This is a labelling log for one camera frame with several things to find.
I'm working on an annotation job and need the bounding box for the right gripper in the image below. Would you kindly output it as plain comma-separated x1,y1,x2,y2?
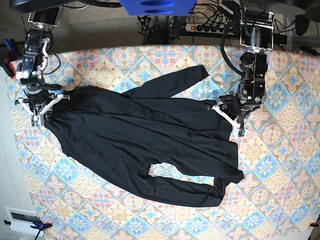
14,84,70,127

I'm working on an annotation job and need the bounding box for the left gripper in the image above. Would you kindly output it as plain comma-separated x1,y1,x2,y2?
207,94,260,137

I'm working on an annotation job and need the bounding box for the black t-shirt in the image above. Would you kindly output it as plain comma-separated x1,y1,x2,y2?
44,65,244,207

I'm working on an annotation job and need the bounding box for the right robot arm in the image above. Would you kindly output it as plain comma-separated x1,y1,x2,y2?
9,0,70,127

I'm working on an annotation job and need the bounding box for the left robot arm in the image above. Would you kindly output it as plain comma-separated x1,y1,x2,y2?
211,0,275,137

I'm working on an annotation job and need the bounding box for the red black clamp upper left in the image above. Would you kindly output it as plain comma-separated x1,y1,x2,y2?
0,38,18,79

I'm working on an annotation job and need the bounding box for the patterned tablecloth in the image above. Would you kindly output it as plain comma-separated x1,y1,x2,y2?
2,45,320,240

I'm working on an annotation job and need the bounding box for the white floor vent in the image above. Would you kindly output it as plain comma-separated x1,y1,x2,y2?
5,207,41,236

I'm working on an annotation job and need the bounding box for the blue clamp lower left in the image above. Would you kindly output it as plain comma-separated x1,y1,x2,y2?
4,220,53,240

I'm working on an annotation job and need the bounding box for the white power strip red switch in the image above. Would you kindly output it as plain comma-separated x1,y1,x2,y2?
184,23,225,34

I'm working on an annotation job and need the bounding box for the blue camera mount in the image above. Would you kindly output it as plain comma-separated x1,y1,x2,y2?
119,0,197,16

